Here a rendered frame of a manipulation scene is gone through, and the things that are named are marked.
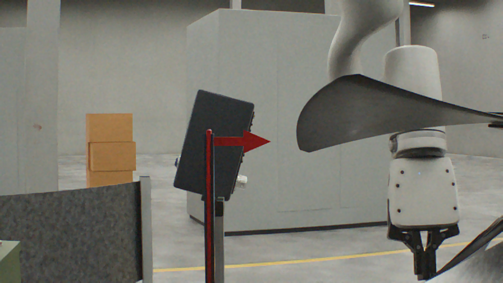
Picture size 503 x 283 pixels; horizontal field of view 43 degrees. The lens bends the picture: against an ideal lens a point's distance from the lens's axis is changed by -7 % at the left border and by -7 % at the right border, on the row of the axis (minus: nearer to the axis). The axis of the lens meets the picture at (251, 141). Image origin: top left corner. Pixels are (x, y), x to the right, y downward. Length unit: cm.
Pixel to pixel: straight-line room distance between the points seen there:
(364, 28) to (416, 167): 20
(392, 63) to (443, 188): 19
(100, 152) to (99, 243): 612
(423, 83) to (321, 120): 30
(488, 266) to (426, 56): 37
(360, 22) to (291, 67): 601
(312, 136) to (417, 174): 25
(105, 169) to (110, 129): 50
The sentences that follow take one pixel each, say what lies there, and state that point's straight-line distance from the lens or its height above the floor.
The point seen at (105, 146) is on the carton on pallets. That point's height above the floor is 81.
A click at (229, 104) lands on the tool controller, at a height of 123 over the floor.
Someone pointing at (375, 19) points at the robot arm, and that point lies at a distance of 92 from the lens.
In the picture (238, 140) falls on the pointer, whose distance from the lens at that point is 70.
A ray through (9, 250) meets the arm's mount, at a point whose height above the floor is 104.
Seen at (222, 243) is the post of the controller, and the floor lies 98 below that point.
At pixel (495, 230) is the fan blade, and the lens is 83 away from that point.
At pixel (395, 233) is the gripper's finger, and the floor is 104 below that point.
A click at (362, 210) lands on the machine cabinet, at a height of 19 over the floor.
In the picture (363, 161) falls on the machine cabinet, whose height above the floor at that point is 71.
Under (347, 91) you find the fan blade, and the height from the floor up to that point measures 123.
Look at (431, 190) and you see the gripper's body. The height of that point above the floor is 110.
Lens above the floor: 121
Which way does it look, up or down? 2 degrees down
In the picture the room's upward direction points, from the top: straight up
